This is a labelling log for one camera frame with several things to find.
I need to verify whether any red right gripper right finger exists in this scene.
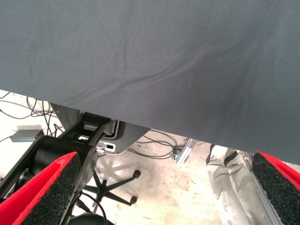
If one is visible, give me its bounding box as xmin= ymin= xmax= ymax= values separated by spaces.
xmin=252 ymin=151 xmax=300 ymax=225

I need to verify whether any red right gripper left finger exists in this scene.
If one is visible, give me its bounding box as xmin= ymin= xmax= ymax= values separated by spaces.
xmin=0 ymin=151 xmax=82 ymax=225

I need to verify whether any grey trousers leg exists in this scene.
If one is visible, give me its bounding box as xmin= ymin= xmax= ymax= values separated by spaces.
xmin=206 ymin=144 xmax=270 ymax=225

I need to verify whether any dark round chair seat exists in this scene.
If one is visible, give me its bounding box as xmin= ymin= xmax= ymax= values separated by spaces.
xmin=70 ymin=213 xmax=115 ymax=225

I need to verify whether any grey box on floor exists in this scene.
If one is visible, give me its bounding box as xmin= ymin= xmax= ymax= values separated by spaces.
xmin=10 ymin=129 xmax=44 ymax=143

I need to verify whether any black chair star base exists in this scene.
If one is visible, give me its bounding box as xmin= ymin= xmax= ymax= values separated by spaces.
xmin=84 ymin=170 xmax=141 ymax=207

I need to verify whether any grey metal panel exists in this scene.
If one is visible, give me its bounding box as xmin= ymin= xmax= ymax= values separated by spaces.
xmin=50 ymin=103 xmax=150 ymax=156

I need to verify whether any dark table cloth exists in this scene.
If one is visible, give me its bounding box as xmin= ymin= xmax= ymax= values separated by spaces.
xmin=0 ymin=0 xmax=300 ymax=166

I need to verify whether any thin black floor cable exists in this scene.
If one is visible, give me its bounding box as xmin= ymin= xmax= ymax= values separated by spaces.
xmin=130 ymin=128 xmax=186 ymax=160
xmin=78 ymin=192 xmax=109 ymax=225
xmin=0 ymin=91 xmax=64 ymax=143

